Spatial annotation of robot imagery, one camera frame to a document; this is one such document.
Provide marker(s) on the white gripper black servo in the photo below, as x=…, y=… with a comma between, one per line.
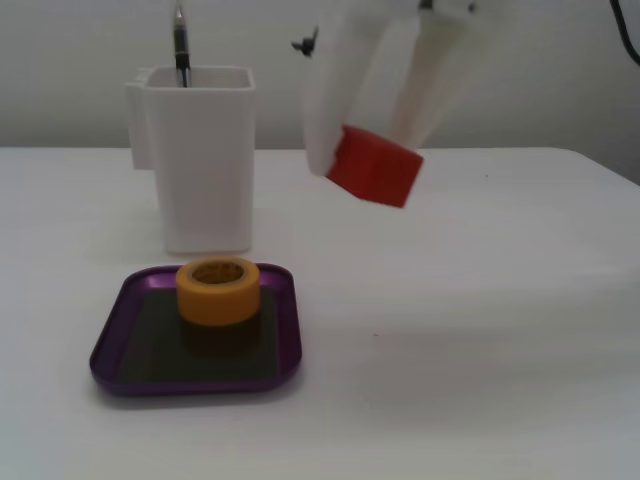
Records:
x=334, y=75

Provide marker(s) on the red rectangular block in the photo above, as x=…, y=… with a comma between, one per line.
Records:
x=377, y=170

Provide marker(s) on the black zip tie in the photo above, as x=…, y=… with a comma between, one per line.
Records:
x=306, y=42

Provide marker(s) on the white plastic pen holder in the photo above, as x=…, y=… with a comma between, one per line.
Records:
x=202, y=165

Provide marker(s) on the black pen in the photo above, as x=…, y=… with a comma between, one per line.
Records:
x=180, y=45

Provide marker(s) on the yellow tape roll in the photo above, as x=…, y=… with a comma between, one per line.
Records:
x=217, y=302

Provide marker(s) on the purple metal tray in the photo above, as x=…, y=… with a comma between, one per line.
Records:
x=131, y=350

